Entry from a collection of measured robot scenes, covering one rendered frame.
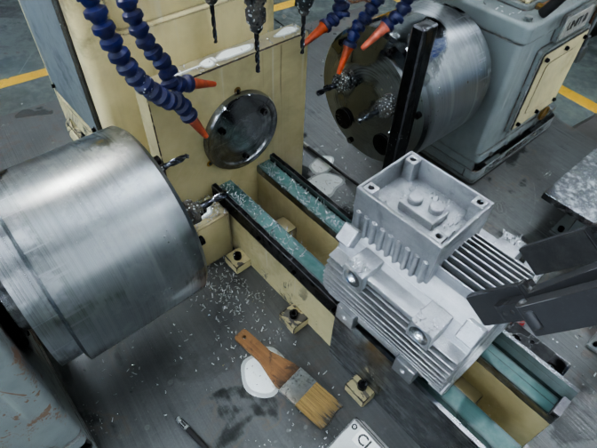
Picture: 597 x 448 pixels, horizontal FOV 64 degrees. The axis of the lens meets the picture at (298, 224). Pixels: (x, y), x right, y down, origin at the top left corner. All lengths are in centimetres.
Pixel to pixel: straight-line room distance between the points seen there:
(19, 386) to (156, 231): 20
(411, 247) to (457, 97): 39
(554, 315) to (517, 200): 79
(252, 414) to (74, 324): 32
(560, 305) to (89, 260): 43
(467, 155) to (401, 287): 57
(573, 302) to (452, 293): 23
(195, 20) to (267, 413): 63
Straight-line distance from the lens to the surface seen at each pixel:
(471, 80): 89
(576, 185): 104
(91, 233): 55
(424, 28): 65
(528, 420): 77
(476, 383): 78
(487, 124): 104
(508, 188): 116
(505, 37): 96
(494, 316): 44
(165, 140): 76
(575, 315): 36
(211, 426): 77
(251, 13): 61
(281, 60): 83
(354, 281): 58
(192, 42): 87
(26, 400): 61
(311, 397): 77
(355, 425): 48
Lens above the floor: 153
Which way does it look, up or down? 49 degrees down
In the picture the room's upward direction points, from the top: 3 degrees clockwise
